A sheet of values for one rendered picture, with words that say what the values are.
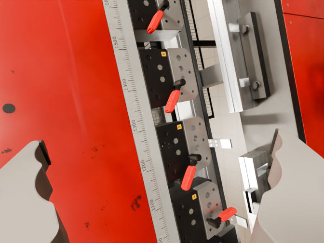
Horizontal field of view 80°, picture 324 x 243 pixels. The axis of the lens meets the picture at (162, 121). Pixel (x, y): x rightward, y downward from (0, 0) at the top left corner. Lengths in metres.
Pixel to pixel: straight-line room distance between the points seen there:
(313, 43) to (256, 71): 0.29
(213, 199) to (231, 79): 0.42
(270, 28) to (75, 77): 0.64
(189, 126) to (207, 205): 0.24
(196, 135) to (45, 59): 0.40
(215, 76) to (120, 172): 0.64
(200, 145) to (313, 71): 0.56
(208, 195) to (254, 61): 0.49
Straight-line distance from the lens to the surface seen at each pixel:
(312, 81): 0.93
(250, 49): 0.80
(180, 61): 0.57
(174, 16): 0.62
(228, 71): 0.78
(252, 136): 0.88
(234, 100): 0.77
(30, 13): 0.49
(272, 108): 0.81
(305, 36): 0.95
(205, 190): 0.61
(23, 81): 0.45
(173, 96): 0.49
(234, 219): 0.94
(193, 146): 0.56
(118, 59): 0.49
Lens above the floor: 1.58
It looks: 31 degrees down
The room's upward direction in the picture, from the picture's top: 104 degrees counter-clockwise
